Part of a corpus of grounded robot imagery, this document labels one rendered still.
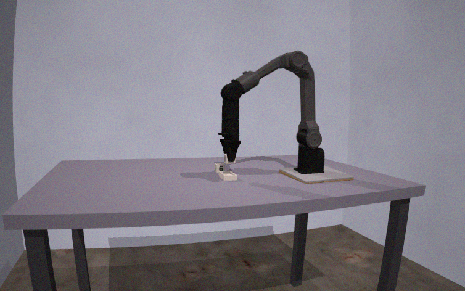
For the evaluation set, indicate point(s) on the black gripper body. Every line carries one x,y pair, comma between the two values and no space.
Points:
230,129

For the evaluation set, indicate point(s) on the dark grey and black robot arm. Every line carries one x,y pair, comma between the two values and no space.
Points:
310,157

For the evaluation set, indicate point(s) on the white cube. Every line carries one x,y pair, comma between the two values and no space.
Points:
226,160
219,167

